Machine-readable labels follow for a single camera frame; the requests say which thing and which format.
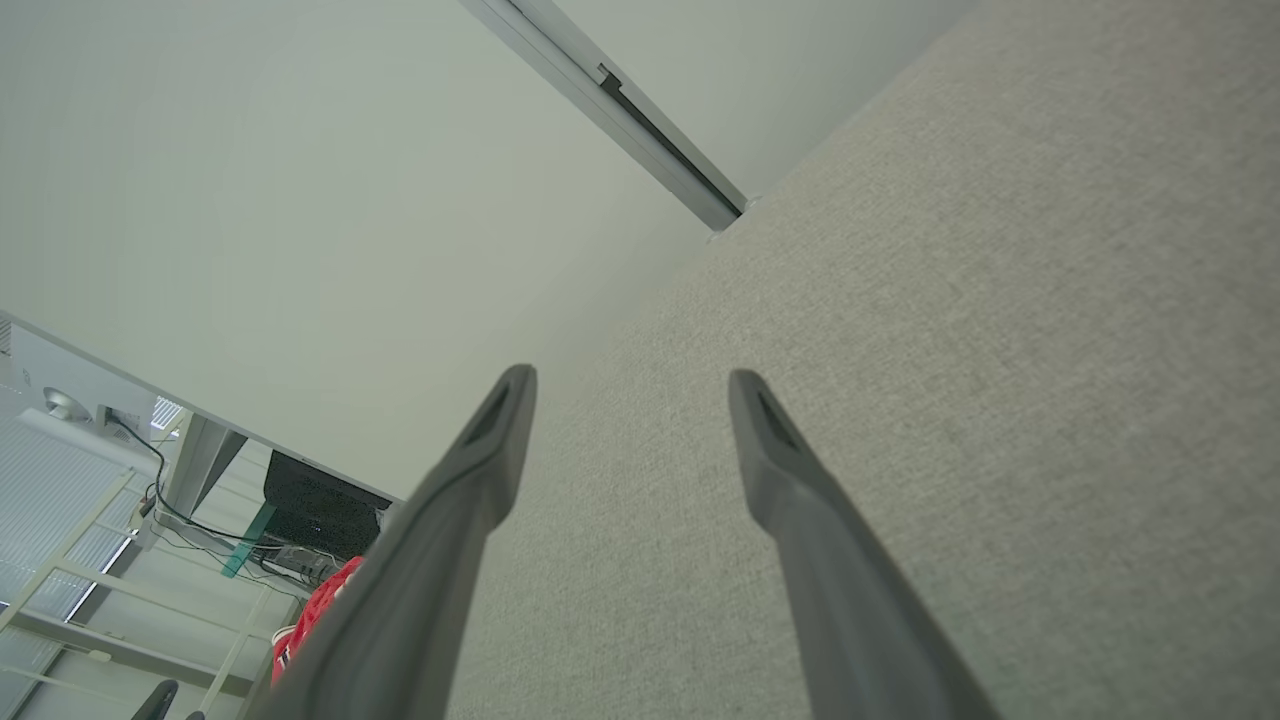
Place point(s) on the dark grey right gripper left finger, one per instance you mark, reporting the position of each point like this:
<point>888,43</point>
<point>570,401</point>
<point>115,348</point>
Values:
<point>430,560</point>

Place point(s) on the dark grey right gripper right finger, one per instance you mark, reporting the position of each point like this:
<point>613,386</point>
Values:
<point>840,600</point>

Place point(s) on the red jersey with white trim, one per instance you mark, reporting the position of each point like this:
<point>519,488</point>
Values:
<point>320,605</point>

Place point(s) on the black computer tower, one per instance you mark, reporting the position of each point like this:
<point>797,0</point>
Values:
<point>320,505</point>

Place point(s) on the teal desk bar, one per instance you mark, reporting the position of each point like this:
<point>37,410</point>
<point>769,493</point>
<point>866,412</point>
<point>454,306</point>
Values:
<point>248,540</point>

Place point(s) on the white metal frame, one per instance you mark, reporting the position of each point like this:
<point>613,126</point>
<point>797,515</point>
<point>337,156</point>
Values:
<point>130,655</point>

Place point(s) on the grey partition joint post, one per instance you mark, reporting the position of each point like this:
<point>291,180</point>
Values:
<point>570,65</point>

